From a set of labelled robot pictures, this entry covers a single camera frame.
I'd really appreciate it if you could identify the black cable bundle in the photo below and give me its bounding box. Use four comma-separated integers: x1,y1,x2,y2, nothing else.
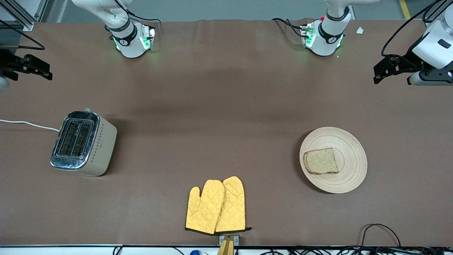
262,246,453,255

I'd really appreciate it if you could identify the black left arm base cable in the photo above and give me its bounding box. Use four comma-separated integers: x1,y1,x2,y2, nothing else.
272,18,305,38

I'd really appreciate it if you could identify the black looped cable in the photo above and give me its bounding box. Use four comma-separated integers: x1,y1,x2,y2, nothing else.
359,223,402,248

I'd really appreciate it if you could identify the small metal bracket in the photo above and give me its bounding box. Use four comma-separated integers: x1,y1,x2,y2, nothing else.
219,235,240,247

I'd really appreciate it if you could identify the yellow quilted oven mitt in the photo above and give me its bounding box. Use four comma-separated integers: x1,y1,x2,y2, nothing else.
185,180,225,235
215,176,252,233

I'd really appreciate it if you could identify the aluminium frame profile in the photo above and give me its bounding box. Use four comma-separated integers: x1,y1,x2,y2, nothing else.
0,0,48,32

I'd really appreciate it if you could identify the brown table cover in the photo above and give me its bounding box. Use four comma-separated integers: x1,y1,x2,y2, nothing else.
0,18,453,247

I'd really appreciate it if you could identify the black right arm base cable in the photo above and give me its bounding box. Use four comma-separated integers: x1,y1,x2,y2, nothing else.
124,10,162,24

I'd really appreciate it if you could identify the cream and chrome toaster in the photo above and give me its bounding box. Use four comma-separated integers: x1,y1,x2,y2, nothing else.
50,108,118,177

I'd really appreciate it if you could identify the white toaster power cord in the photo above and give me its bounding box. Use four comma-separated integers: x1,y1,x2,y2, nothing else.
0,119,60,132

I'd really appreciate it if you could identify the brown bread slice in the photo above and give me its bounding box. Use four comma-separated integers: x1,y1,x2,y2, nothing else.
303,148,339,175

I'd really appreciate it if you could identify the black arm base cable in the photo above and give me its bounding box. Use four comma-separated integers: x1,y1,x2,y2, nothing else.
272,18,305,38
124,10,162,24

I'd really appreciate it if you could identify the round wooden plate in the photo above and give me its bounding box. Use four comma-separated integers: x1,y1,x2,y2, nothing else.
299,127,368,194

